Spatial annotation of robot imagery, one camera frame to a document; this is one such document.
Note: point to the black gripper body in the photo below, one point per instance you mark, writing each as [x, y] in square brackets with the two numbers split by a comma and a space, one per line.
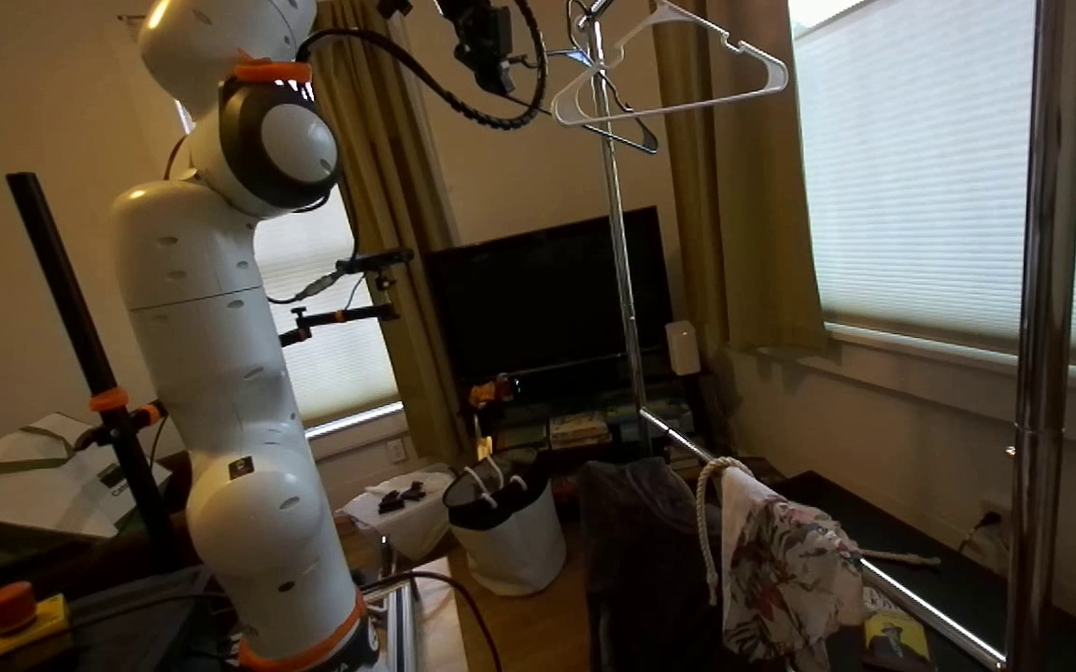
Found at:
[476, 32]

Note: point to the black clothes hanger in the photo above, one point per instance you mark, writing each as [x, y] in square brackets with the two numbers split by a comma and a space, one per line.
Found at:
[643, 140]

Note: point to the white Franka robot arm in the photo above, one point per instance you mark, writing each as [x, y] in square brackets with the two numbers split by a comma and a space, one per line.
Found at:
[226, 376]

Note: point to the white plastic clothes hanger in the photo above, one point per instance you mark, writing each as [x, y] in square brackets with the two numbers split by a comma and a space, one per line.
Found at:
[777, 68]

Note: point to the olive green curtain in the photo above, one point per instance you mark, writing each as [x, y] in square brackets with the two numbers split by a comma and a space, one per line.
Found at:
[736, 188]
[401, 272]

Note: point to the black flat screen television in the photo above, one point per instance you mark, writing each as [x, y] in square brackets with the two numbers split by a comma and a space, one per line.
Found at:
[523, 311]

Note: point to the orange figurine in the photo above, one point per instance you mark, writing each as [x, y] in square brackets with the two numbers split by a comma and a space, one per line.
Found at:
[491, 392]

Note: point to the white cellular window blind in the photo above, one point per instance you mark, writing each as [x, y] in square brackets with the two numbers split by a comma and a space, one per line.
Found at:
[937, 163]
[338, 361]

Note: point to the small white box device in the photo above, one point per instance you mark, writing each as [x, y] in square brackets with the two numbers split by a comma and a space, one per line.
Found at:
[681, 348]

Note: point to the low television stand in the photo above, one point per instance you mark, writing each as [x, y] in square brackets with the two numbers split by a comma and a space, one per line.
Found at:
[576, 435]

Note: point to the black game controller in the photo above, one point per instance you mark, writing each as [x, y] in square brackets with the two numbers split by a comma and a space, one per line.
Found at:
[401, 499]

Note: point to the white fabric basket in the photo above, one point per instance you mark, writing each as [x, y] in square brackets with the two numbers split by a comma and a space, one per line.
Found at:
[512, 547]

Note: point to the dark grey cloth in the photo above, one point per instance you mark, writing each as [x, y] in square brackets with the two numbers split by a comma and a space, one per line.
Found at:
[643, 561]

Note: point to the white floral cloth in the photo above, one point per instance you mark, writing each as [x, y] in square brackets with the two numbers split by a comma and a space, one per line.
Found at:
[787, 582]

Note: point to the white paper sheets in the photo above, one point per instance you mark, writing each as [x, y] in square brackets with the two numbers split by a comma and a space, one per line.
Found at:
[29, 488]

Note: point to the chrome clothes rack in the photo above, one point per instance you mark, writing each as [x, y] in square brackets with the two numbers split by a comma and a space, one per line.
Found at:
[1046, 376]

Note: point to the yellow printed item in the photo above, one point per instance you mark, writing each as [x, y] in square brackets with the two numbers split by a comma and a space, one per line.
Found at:
[899, 636]

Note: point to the yellow red emergency stop button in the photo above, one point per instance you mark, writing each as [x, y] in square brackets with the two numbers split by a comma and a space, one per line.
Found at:
[18, 617]

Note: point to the black bar camera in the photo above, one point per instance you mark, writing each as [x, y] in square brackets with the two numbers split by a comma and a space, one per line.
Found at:
[374, 262]

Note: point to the black camera boom stand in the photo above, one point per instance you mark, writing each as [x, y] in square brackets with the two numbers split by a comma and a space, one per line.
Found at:
[328, 317]

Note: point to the shiny metal mount plate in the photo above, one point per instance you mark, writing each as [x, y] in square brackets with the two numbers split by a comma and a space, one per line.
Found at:
[389, 628]

